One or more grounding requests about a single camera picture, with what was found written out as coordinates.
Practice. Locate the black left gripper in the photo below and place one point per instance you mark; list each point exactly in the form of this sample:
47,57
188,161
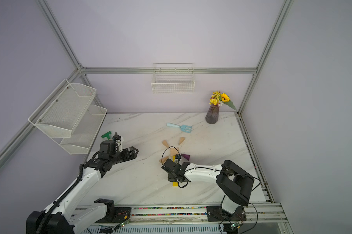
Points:
128,157

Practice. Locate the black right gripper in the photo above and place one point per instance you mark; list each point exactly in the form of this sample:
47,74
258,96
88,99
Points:
171,177

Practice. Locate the yellow rectangular block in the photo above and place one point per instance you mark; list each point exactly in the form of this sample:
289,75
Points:
175,184

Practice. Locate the purple triangle block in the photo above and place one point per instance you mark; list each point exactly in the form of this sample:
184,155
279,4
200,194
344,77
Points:
186,156

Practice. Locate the natural wooden wedge block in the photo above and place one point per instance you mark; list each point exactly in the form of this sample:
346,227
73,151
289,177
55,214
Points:
163,160

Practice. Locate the natural wooden square block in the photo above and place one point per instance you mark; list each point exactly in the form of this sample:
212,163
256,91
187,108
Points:
174,151

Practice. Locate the natural wooden triangle block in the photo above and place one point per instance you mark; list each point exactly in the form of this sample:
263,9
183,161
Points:
164,142

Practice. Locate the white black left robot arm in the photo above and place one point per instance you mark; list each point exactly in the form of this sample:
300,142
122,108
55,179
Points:
58,218

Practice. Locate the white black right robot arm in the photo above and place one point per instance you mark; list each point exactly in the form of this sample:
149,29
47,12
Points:
236,184

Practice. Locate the purple ribbed glass vase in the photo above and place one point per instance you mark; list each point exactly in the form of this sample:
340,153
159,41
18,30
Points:
212,114

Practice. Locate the white two-tier mesh shelf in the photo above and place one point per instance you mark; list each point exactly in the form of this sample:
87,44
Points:
70,118

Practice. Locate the yellow artificial flower bouquet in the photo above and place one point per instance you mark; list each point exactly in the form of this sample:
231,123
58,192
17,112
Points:
218,99

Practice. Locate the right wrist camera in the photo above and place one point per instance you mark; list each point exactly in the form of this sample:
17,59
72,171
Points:
171,167

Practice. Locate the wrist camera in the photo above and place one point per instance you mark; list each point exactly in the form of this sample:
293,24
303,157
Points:
111,146
171,167

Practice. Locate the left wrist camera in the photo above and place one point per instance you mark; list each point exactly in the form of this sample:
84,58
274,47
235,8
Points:
111,146

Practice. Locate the green hoe wooden handle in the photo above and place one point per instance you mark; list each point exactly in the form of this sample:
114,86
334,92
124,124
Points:
107,135

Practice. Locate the white wire wall basket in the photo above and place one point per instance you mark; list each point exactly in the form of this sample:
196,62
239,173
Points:
171,78

